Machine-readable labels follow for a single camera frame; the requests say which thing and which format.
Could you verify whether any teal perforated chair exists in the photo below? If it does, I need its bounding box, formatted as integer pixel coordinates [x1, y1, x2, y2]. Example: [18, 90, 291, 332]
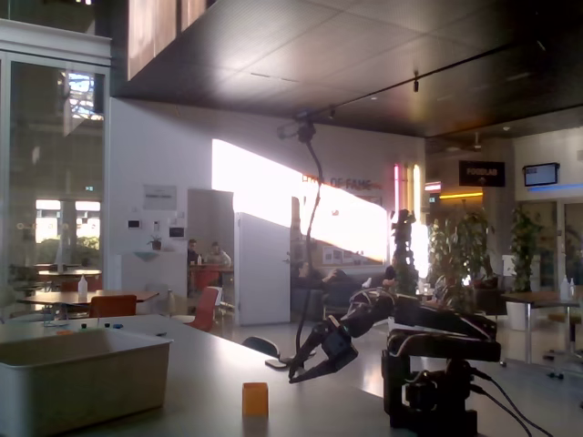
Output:
[240, 335, 280, 359]

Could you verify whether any black cable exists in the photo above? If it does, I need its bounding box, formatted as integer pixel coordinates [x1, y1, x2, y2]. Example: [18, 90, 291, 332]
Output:
[468, 384, 534, 437]
[468, 367, 555, 437]

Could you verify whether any wooden cafe table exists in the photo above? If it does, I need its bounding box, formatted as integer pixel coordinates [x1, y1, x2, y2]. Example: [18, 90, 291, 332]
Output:
[16, 290, 160, 307]
[38, 269, 103, 278]

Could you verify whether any white plastic bin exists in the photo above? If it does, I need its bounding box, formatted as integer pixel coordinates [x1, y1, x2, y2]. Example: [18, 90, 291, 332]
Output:
[0, 328, 173, 437]

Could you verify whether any wall monitor screen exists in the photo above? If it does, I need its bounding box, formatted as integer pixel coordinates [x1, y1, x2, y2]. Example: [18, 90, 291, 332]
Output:
[523, 162, 561, 188]

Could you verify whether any bushy potted plant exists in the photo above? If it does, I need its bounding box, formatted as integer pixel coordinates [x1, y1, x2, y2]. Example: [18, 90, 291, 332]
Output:
[427, 211, 496, 315]

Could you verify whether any tall dark potted plant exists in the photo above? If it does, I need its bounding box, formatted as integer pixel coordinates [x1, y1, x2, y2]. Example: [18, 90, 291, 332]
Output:
[390, 208, 421, 298]

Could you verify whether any orange chair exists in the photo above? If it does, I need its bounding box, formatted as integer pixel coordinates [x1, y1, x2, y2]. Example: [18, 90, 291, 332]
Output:
[88, 294, 138, 319]

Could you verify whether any dark sofa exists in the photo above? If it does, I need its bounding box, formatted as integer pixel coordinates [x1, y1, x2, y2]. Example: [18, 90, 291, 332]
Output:
[290, 271, 393, 323]

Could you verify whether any grey metal-leg table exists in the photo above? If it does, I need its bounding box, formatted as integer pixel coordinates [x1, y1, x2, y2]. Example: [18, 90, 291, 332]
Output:
[499, 290, 583, 366]

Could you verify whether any white wall poster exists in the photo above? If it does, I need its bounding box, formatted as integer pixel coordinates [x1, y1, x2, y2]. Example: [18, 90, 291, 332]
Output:
[143, 183, 179, 211]

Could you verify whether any white door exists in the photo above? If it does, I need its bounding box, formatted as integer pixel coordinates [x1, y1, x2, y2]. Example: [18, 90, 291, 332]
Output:
[235, 212, 292, 327]

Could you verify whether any black foodlab sign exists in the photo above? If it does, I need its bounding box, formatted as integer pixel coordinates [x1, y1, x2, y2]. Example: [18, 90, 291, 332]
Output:
[458, 159, 506, 188]

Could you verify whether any black gooseneck holder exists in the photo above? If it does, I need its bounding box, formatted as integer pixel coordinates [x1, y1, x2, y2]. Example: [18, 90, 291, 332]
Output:
[265, 120, 323, 370]

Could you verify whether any reclining person on sofa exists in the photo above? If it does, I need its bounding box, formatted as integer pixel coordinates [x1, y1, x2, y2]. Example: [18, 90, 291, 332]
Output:
[291, 261, 351, 293]

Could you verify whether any orange cube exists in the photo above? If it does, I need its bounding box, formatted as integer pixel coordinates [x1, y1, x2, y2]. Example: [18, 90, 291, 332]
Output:
[241, 381, 270, 418]

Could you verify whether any slim potted plant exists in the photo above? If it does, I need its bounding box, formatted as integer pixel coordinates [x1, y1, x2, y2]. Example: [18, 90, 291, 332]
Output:
[506, 207, 545, 331]

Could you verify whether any red chair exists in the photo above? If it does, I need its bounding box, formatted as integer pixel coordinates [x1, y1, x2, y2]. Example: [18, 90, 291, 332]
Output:
[185, 286, 221, 332]

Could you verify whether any seated person in light top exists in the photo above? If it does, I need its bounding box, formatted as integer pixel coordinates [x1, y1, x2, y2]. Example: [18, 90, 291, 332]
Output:
[204, 240, 233, 268]

